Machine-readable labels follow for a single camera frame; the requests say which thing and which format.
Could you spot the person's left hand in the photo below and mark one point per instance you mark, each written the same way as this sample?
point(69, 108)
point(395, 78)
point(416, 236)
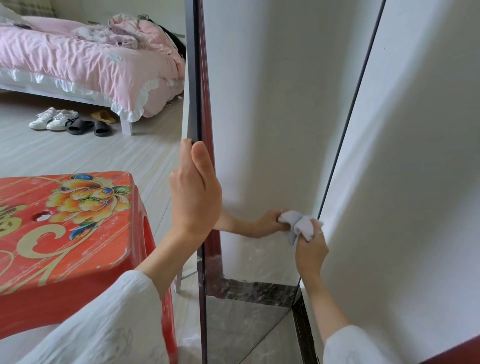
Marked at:
point(195, 198)

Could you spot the person's right hand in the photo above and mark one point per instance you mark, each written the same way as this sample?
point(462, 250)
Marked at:
point(311, 258)

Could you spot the white wiping cloth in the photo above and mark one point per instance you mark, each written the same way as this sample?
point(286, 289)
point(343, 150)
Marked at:
point(304, 227)

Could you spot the black-framed mirror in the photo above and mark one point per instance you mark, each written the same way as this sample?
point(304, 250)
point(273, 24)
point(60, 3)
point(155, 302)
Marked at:
point(262, 112)

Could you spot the person's left forearm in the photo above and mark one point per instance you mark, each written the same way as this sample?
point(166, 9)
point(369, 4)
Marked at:
point(112, 322)

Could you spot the person's right forearm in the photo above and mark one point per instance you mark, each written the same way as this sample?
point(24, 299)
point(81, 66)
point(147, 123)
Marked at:
point(326, 311)

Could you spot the dark marble skirting board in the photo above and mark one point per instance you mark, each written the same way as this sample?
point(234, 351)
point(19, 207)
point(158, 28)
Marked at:
point(303, 330)

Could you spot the black slipper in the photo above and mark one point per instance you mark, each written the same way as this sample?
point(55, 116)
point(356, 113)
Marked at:
point(102, 129)
point(79, 127)

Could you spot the yellow slippers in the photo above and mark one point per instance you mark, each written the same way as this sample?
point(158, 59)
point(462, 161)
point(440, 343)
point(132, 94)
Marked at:
point(104, 117)

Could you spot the red floral plastic stool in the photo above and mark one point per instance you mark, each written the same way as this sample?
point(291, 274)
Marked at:
point(56, 232)

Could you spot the black garment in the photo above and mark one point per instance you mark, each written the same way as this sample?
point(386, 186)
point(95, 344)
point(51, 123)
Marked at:
point(176, 43)

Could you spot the pink padded jacket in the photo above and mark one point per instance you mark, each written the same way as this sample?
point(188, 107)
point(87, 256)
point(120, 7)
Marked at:
point(150, 35)

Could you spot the purple white fuzzy garment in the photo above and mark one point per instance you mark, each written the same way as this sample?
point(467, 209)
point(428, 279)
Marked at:
point(101, 37)

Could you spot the grey cream striped curtain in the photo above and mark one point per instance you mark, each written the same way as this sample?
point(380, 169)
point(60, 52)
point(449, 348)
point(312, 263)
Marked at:
point(30, 6)

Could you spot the white crumpled garment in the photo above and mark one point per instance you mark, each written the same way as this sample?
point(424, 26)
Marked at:
point(13, 18)

